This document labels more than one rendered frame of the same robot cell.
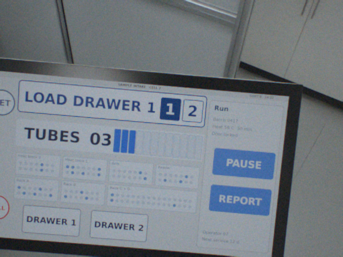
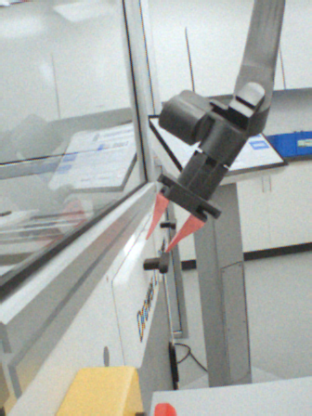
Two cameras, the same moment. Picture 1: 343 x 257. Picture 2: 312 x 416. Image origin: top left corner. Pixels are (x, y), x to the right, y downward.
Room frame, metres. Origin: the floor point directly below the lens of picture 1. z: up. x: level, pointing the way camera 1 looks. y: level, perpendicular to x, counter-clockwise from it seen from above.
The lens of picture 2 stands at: (-0.74, 1.09, 1.06)
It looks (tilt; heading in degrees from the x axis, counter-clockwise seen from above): 7 degrees down; 327
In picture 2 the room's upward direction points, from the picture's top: 7 degrees counter-clockwise
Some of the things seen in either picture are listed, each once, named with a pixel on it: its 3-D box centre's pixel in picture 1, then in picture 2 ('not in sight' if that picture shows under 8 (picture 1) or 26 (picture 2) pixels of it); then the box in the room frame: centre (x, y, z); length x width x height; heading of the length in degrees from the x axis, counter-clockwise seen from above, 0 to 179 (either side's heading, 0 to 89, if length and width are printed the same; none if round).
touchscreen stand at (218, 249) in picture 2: not in sight; (232, 292); (0.33, 0.06, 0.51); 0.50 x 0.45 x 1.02; 1
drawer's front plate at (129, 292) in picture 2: not in sight; (140, 286); (-0.25, 0.80, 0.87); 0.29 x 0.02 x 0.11; 140
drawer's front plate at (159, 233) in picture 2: not in sight; (158, 240); (-0.01, 0.60, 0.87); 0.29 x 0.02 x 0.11; 140
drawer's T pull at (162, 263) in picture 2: not in sight; (156, 263); (-0.27, 0.78, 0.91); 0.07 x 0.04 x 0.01; 140
